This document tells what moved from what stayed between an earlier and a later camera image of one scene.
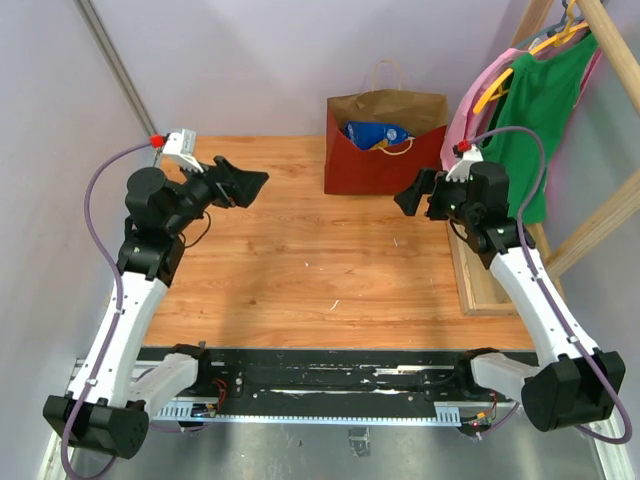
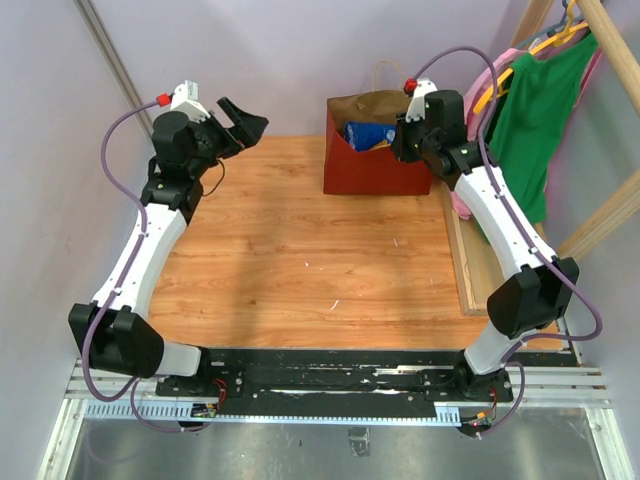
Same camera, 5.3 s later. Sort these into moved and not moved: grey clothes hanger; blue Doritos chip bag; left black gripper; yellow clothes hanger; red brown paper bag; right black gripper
Moved: left black gripper; right black gripper
Not moved: blue Doritos chip bag; grey clothes hanger; yellow clothes hanger; red brown paper bag
